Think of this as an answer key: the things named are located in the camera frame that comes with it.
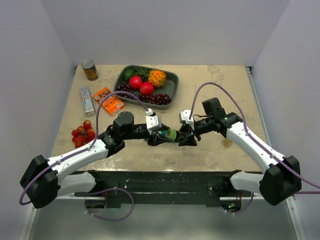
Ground green bottle lid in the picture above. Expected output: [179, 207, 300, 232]
[165, 128, 177, 141]

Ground teal weekly pill organizer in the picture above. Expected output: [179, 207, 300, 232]
[160, 130, 168, 138]

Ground green lidded pill bottle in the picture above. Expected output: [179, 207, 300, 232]
[173, 130, 186, 143]

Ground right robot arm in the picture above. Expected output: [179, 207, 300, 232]
[164, 97, 302, 206]

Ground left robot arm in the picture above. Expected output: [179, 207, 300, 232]
[20, 111, 169, 209]

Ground dark red grape bunch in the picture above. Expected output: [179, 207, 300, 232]
[115, 83, 172, 106]

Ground orange snack box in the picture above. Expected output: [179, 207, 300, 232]
[93, 87, 125, 116]

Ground red apple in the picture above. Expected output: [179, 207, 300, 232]
[129, 75, 143, 90]
[139, 82, 154, 96]

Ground orange spiky fruit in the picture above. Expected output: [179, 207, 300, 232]
[148, 70, 167, 88]

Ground red cherry tomato cluster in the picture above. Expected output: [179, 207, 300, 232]
[71, 120, 96, 149]

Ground green herb sprig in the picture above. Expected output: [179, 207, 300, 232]
[134, 65, 150, 79]

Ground green lime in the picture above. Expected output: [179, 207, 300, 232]
[123, 69, 135, 81]

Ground silver toothpaste box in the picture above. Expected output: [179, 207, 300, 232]
[80, 85, 96, 117]

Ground tin can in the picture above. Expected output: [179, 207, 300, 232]
[81, 59, 99, 81]

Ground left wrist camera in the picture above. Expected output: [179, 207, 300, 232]
[145, 108, 162, 133]

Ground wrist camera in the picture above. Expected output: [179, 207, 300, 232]
[179, 109, 194, 126]
[145, 108, 162, 133]

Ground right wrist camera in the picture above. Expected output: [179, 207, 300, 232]
[179, 109, 194, 126]

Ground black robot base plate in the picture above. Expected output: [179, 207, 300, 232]
[57, 169, 266, 209]

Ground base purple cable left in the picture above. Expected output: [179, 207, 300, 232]
[84, 185, 136, 222]

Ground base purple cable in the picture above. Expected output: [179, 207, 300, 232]
[84, 185, 136, 222]
[223, 191, 255, 216]

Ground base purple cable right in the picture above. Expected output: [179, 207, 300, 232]
[223, 191, 255, 216]

